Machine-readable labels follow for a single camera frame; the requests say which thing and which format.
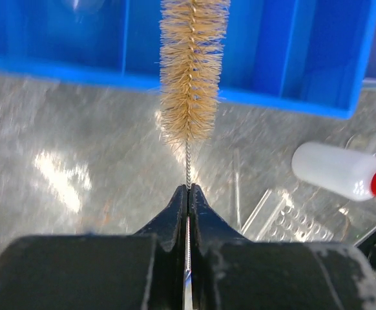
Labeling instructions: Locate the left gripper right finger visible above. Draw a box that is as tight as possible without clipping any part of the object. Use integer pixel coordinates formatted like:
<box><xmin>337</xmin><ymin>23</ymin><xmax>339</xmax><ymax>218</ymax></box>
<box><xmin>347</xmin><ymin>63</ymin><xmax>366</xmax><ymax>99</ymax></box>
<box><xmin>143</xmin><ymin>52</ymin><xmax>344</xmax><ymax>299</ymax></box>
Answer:
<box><xmin>188</xmin><ymin>185</ymin><xmax>376</xmax><ymax>309</ymax></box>

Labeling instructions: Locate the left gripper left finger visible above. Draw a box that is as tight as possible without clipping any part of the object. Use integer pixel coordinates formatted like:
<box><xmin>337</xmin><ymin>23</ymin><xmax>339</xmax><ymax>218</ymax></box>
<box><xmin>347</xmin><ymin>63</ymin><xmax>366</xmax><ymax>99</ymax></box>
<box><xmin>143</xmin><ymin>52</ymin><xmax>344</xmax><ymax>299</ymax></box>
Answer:
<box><xmin>0</xmin><ymin>185</ymin><xmax>188</xmax><ymax>309</ymax></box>

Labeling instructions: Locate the white red wash bottle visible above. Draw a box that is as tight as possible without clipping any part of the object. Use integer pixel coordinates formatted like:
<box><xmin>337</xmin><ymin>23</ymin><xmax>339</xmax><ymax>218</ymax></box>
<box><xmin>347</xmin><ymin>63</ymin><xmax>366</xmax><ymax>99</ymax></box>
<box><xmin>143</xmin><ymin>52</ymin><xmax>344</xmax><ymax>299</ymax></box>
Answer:
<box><xmin>291</xmin><ymin>142</ymin><xmax>376</xmax><ymax>202</ymax></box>

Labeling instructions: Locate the tan bristle tube brush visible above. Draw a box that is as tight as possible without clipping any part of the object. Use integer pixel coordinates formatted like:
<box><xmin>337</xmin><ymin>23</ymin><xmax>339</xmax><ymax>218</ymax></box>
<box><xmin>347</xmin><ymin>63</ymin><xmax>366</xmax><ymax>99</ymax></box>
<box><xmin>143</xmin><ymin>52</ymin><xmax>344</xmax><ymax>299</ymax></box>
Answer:
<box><xmin>154</xmin><ymin>0</ymin><xmax>231</xmax><ymax>291</ymax></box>

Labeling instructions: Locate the clear well plate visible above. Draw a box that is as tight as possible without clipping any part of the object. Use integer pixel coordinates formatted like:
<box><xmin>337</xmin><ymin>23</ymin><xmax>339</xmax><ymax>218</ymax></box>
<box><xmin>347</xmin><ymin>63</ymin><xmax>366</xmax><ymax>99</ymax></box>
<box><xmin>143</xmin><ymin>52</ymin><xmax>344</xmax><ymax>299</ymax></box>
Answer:
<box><xmin>240</xmin><ymin>189</ymin><xmax>351</xmax><ymax>242</ymax></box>

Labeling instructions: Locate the glass stirring rod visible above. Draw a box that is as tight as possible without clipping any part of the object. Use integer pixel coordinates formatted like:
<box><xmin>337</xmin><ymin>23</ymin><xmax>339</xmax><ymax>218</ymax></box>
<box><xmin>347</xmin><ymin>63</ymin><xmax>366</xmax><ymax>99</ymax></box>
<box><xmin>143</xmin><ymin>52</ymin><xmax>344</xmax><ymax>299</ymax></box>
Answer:
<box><xmin>233</xmin><ymin>149</ymin><xmax>241</xmax><ymax>230</ymax></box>

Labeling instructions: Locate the blue divided storage bin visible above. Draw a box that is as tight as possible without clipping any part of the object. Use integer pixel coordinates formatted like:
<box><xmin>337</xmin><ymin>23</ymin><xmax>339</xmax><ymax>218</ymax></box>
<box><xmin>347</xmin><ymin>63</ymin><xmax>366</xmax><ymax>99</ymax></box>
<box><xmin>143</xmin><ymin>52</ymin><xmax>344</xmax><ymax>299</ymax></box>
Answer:
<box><xmin>0</xmin><ymin>1</ymin><xmax>376</xmax><ymax>119</ymax></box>

